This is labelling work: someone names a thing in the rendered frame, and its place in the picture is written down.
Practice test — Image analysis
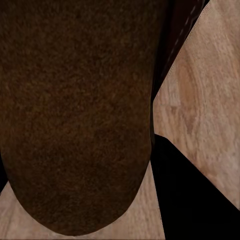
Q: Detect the sandal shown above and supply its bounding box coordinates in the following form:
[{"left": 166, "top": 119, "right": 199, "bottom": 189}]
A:
[{"left": 0, "top": 0, "right": 210, "bottom": 237}]

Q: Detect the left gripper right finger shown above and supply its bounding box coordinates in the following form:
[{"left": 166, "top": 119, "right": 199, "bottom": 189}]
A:
[{"left": 150, "top": 134, "right": 240, "bottom": 240}]

